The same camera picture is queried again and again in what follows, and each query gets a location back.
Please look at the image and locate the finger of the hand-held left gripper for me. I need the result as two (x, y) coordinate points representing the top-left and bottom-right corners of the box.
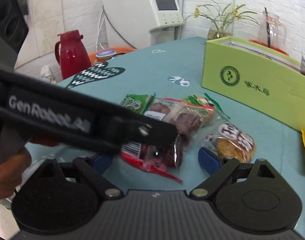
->
(98, 111), (179, 153)

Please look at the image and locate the red round tray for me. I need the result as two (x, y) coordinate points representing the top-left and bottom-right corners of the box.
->
(249, 39), (290, 55)

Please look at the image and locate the light green cardboard box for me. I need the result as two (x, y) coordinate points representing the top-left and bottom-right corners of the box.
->
(201, 36), (305, 133)

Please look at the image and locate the green snack packet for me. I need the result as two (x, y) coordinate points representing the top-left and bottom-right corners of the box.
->
(184, 93), (230, 120)
(120, 93), (155, 115)

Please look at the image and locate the white water dispenser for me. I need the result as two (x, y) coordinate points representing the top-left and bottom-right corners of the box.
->
(103, 0), (184, 50)

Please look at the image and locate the person's left hand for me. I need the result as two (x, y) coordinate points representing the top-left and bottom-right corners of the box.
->
(0, 136), (59, 201)

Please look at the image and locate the orange plastic basin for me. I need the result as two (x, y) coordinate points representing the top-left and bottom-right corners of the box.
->
(89, 46), (138, 67)

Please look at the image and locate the glass vase with yellow flowers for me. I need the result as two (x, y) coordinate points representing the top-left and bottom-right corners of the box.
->
(184, 0), (261, 40)

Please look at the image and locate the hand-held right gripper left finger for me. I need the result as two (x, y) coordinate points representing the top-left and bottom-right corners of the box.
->
(23, 155), (124, 199)

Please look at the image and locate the dark stirring stick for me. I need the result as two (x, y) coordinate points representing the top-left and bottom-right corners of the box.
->
(264, 7), (272, 48)

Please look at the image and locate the brown cookie packet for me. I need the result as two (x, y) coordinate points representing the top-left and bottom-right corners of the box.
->
(202, 122), (256, 163)

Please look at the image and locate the glass pitcher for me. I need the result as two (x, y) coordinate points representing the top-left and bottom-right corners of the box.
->
(257, 11), (286, 48)

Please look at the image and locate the crumpled white tissue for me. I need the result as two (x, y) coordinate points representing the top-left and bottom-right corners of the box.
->
(40, 65), (58, 85)

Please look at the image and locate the red thermos jug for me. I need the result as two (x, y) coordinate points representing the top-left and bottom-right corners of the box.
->
(55, 29), (92, 80)

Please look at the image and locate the clear red date packet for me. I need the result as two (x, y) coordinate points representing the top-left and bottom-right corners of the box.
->
(120, 97), (215, 183)

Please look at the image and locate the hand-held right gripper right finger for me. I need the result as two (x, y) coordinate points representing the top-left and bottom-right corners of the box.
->
(189, 147), (290, 199)

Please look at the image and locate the blue lidded container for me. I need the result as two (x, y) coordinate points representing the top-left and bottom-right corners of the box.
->
(94, 49), (117, 64)

